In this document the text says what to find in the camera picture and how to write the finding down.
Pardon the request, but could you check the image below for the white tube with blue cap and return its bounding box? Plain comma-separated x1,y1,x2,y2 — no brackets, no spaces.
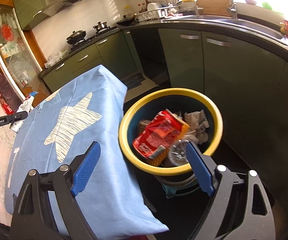
9,91,39,133

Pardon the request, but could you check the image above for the black wok with lid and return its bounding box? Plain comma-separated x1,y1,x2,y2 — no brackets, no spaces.
66,30,86,45

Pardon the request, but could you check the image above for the white dish rack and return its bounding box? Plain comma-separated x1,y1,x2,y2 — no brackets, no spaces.
135,6,179,22

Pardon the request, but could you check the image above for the blue star tablecloth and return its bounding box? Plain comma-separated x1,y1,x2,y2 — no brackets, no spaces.
4,65,168,239

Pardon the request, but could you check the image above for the striped hanging apron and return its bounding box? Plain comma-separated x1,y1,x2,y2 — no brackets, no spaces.
0,51,16,116

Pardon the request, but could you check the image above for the small steel pot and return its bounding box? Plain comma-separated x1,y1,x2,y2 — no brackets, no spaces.
93,22,110,33

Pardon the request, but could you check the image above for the red snack wrapper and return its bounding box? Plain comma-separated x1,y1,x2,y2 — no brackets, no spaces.
133,109,190,167

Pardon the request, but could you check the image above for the wooden cutting board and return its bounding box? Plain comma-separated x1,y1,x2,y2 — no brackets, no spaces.
196,0,234,17

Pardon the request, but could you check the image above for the white paper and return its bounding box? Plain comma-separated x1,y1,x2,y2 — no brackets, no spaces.
183,110,210,145

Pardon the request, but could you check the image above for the chrome kitchen faucet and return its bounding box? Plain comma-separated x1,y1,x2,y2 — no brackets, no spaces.
228,0,237,19

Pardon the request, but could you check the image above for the dark bin with yellow rim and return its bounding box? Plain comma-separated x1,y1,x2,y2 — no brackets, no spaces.
119,88,223,176

